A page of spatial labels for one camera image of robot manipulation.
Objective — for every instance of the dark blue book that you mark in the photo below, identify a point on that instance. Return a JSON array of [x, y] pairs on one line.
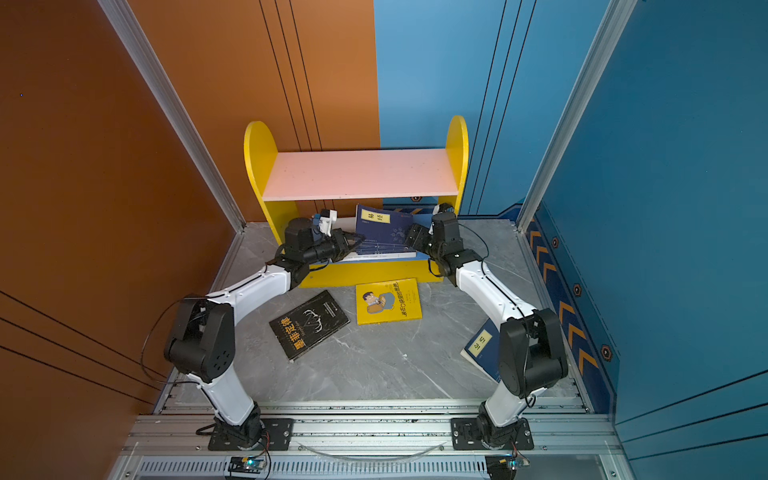
[[371, 249], [482, 350], [383, 225]]

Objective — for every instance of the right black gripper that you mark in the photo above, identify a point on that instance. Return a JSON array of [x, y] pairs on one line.
[[418, 234]]

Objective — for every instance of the aluminium rail frame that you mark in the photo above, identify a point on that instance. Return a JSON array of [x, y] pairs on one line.
[[399, 439]]

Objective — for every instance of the left green circuit board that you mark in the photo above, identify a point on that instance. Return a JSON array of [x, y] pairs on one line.
[[247, 467]]

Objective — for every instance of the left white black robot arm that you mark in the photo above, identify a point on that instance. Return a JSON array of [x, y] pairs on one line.
[[201, 343]]

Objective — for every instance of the green circuit board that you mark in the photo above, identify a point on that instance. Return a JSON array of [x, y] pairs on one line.
[[505, 467], [247, 467]]

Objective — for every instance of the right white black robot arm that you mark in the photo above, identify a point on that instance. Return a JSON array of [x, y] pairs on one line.
[[532, 354]]

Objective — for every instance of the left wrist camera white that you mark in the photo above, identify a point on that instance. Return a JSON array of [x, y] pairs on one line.
[[326, 220]]

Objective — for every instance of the yellow book with cartoon man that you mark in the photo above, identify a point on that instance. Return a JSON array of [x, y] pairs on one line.
[[386, 302]]

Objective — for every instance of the yellow shelf with pink and blue boards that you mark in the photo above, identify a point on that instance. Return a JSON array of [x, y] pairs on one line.
[[283, 180]]

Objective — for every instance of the white book with brown bars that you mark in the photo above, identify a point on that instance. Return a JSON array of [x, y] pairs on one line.
[[348, 224]]

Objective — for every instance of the right green circuit board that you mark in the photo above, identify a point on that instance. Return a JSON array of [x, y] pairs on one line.
[[505, 467]]

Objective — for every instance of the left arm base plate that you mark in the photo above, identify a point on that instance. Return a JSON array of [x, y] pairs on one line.
[[274, 434]]

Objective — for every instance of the dark book left underneath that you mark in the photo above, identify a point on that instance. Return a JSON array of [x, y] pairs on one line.
[[307, 325]]

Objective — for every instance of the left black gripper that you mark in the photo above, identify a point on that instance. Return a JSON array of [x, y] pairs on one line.
[[338, 241]]

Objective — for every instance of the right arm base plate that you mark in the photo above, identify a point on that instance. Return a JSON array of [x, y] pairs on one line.
[[479, 433]]

